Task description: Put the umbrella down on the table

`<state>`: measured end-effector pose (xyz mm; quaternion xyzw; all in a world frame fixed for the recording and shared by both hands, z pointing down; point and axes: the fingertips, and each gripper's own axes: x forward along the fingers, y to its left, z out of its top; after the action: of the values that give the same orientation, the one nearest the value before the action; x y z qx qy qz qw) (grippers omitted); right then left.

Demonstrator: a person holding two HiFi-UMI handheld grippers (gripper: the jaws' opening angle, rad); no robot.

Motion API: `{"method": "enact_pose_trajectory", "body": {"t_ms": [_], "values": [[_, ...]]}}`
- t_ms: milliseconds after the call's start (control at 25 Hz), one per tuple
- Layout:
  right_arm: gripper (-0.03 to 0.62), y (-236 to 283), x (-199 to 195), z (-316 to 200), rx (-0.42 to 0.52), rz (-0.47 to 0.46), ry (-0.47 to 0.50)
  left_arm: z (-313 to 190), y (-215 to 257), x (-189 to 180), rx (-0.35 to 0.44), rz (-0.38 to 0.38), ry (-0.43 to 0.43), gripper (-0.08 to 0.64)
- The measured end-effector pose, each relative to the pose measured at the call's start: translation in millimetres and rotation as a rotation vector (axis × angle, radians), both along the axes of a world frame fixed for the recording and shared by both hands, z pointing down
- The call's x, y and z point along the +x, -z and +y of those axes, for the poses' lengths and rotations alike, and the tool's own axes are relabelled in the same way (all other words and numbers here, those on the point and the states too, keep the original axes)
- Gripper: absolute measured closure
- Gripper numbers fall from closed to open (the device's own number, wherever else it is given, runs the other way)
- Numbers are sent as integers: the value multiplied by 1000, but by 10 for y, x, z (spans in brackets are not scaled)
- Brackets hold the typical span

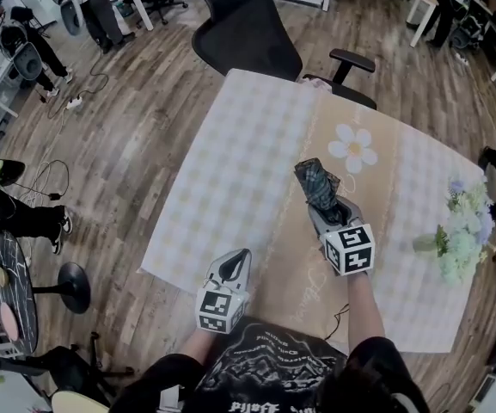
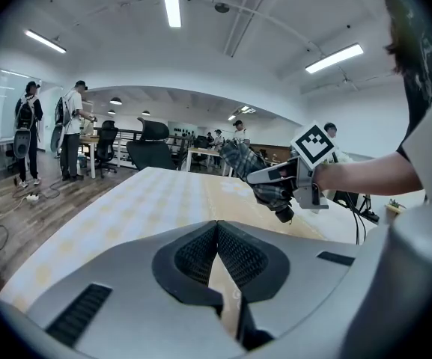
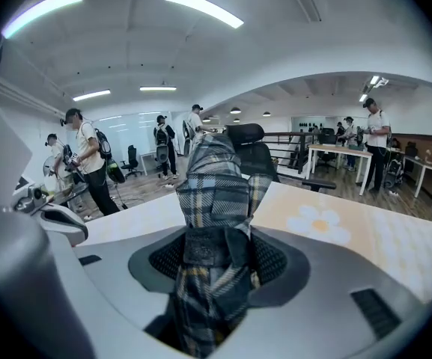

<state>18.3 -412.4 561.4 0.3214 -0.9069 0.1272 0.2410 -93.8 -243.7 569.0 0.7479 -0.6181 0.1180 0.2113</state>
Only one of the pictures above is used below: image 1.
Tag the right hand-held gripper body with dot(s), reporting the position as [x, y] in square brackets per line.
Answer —
[350, 248]

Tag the pale pink cloth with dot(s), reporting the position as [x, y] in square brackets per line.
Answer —
[316, 83]

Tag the pale green glass vase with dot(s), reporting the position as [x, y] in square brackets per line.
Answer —
[424, 243]

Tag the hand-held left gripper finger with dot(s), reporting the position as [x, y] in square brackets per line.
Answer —
[244, 280]
[214, 275]

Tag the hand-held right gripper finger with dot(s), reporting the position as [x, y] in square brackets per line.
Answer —
[350, 211]
[315, 217]

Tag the black mesh office chair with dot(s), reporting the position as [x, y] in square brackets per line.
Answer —
[247, 32]

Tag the person's left forearm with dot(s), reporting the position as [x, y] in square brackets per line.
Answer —
[198, 344]

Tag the person's right forearm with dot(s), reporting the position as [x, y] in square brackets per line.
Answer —
[363, 308]

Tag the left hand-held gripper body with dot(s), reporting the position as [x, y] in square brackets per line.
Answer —
[219, 310]

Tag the dark plaid umbrella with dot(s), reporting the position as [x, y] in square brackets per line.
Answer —
[318, 183]

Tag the person's black printed t-shirt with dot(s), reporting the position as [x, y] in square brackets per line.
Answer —
[273, 372]

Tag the round black marble table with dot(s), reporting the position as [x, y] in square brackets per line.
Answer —
[20, 282]

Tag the checkered beige flower tablecloth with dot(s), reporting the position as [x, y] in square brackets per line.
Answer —
[252, 144]

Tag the white blue flower bouquet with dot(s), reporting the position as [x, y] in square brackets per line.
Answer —
[464, 235]

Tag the pink round plate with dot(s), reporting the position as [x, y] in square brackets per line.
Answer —
[9, 323]

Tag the beige round table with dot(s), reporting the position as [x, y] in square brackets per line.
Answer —
[80, 402]

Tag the white power strip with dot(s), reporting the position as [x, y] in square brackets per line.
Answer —
[75, 103]

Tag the cloth covered white-legged table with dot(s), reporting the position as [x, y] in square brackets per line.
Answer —
[239, 179]

